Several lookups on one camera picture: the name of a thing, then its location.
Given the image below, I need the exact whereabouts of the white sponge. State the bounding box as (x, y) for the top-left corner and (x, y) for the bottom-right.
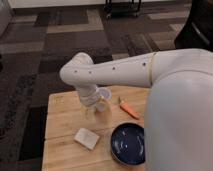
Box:
(74, 128), (100, 150)

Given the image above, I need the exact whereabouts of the dark blue bowl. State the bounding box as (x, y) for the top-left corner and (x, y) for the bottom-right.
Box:
(110, 123), (145, 166)

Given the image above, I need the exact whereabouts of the black office chair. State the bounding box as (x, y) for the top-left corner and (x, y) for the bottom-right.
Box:
(174, 0), (213, 52)

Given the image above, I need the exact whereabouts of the white plastic cup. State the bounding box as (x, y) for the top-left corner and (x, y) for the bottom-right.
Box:
(95, 87), (112, 112)

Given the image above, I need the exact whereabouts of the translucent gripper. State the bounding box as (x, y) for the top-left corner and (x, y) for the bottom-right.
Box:
(80, 97), (100, 117)

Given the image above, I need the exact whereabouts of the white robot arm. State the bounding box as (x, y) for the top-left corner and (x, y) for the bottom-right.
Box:
(60, 48), (213, 171)

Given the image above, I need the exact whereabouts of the black rolling cart base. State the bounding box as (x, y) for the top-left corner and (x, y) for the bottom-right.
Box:
(104, 0), (142, 19)

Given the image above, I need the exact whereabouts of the orange pepper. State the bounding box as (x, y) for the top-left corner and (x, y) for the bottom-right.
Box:
(119, 98), (140, 120)

